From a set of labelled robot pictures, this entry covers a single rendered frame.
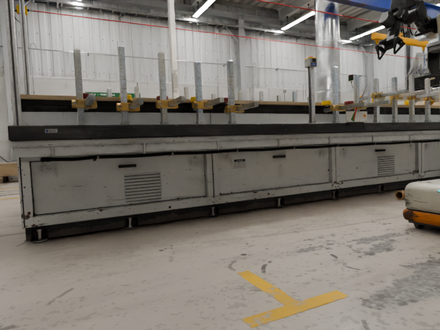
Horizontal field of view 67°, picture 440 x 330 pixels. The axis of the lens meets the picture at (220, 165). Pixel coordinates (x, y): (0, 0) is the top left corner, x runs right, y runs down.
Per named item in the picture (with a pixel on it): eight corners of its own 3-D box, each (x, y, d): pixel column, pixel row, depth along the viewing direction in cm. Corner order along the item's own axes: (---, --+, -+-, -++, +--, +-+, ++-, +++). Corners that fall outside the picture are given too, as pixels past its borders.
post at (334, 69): (339, 123, 282) (338, 66, 280) (336, 124, 281) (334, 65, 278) (336, 124, 285) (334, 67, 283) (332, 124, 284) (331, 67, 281)
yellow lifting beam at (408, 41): (428, 50, 744) (428, 36, 742) (375, 42, 669) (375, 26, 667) (424, 52, 752) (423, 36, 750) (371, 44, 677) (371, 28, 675)
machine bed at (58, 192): (485, 178, 425) (485, 109, 421) (21, 245, 201) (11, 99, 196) (430, 175, 487) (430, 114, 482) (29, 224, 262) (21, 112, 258)
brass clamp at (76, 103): (97, 107, 196) (96, 99, 195) (72, 107, 190) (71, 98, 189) (96, 109, 201) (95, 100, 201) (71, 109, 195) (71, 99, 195)
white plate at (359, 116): (367, 122, 296) (367, 110, 295) (346, 122, 284) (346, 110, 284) (366, 122, 296) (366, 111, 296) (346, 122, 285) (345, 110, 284)
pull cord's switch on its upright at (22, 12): (42, 135, 280) (32, 0, 275) (21, 135, 274) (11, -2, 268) (42, 135, 288) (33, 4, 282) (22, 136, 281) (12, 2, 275)
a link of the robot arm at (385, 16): (409, 11, 180) (394, 17, 188) (395, -1, 175) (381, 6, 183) (403, 31, 178) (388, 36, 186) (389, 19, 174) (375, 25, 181)
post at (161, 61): (167, 127, 216) (164, 52, 214) (162, 127, 215) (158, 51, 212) (166, 127, 219) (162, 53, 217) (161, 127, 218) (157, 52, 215)
